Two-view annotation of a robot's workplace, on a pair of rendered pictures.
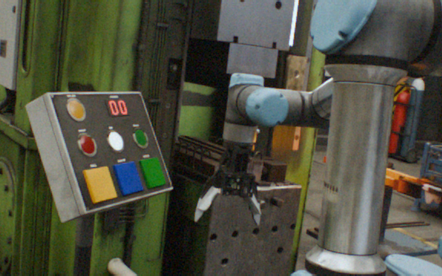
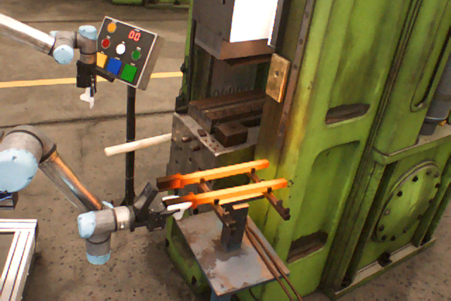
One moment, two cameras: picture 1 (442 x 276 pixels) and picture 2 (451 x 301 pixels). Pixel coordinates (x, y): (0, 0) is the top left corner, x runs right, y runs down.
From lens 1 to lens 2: 2.73 m
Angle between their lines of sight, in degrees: 84
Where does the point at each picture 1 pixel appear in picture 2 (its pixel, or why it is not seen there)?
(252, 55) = (207, 36)
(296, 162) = (278, 158)
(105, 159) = (110, 53)
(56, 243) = not seen: hidden behind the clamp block
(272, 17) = (219, 10)
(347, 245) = not seen: outside the picture
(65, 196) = not seen: hidden behind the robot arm
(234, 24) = (199, 9)
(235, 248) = (181, 160)
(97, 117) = (120, 34)
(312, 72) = (301, 82)
